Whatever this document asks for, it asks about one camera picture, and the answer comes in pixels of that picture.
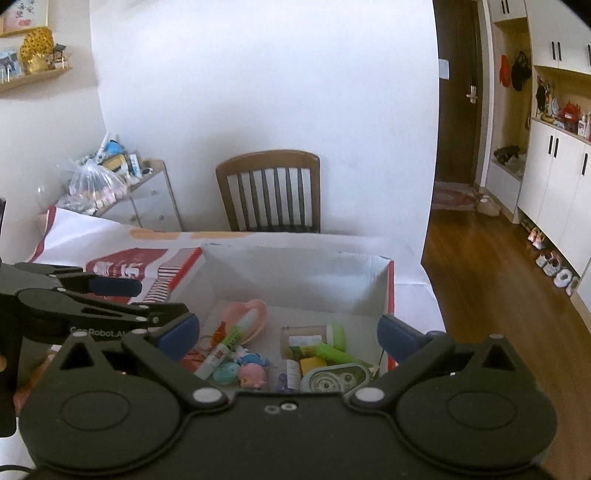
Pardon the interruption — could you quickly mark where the small teal toy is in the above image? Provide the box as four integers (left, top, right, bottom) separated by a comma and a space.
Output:
212, 361, 241, 386

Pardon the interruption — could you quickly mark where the red cardboard box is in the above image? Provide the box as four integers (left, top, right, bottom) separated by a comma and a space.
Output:
173, 244, 398, 395

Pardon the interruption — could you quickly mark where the blue photo frame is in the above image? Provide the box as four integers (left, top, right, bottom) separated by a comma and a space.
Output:
0, 50, 24, 79

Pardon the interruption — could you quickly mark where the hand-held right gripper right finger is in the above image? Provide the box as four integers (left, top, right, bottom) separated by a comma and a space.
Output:
348, 315, 539, 409

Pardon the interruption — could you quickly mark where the clear plastic bag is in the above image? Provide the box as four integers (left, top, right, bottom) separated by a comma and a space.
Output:
55, 159, 129, 215

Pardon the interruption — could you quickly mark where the wooden chair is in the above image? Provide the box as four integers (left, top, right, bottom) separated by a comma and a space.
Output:
215, 150, 321, 233

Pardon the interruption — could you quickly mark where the pink doll figurine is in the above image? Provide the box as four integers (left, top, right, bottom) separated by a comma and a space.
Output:
238, 362, 269, 389

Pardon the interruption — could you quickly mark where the patterned door mat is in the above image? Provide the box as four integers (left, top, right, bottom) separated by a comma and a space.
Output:
431, 182, 481, 212

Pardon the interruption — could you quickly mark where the dark door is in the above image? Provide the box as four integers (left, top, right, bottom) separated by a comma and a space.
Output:
434, 0, 485, 185

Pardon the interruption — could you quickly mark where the black hanging bag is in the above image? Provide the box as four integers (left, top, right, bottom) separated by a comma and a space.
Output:
510, 51, 532, 92

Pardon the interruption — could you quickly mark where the small pink-white bottle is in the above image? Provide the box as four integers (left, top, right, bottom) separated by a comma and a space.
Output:
277, 360, 303, 393

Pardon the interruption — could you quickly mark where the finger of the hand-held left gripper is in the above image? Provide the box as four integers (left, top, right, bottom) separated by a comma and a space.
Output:
18, 288, 189, 326
14, 262, 144, 298

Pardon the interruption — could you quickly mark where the green-lidded jar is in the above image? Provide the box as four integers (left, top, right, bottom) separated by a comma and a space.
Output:
281, 323, 347, 360

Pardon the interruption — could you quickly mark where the green and white marker pen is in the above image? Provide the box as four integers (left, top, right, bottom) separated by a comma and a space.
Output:
194, 308, 260, 380

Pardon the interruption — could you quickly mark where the green highlighter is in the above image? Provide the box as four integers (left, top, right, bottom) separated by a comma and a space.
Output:
290, 342, 370, 368

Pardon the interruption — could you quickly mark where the white wardrobe cabinet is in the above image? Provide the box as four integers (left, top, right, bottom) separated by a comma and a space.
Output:
482, 0, 591, 324

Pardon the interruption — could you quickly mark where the pair of beige slippers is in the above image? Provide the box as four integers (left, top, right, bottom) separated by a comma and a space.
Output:
475, 195, 502, 217

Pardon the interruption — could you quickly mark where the gold ornament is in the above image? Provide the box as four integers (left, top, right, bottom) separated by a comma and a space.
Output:
21, 27, 54, 75

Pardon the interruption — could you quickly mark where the pink heart-shaped dish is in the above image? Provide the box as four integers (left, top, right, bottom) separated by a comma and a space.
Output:
221, 299, 269, 346

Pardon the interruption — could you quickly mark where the framed calligraphy picture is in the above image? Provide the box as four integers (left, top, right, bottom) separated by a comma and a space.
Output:
0, 0, 49, 38

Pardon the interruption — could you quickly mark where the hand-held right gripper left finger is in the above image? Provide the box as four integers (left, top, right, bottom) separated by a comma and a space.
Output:
41, 314, 229, 413

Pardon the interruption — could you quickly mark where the wooden wall shelf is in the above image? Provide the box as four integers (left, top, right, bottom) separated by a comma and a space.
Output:
0, 67, 74, 93

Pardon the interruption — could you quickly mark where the yellow box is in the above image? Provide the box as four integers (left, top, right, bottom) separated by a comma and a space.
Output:
300, 355, 328, 377

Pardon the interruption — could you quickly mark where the white drawer cabinet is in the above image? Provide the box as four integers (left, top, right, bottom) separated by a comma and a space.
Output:
99, 160, 183, 232

